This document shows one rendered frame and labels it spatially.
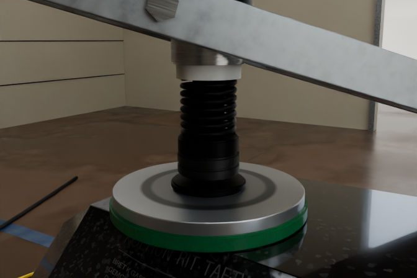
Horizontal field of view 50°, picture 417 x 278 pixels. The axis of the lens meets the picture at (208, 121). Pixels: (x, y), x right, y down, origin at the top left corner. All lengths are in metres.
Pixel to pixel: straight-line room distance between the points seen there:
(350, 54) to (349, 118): 4.95
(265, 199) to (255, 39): 0.16
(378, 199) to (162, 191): 0.26
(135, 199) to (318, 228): 0.19
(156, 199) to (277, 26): 0.21
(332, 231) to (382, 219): 0.07
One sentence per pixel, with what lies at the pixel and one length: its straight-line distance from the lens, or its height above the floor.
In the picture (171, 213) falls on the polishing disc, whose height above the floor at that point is 0.85.
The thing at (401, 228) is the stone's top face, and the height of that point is 0.82.
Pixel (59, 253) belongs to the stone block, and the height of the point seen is 0.77.
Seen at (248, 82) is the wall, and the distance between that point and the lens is 5.82.
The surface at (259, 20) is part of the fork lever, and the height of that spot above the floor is 1.03.
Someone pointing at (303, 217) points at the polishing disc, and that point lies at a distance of 0.48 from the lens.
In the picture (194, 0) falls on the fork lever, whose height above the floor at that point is 1.05.
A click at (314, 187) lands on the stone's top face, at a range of 0.60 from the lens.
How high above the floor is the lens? 1.01
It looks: 10 degrees down
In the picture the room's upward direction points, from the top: straight up
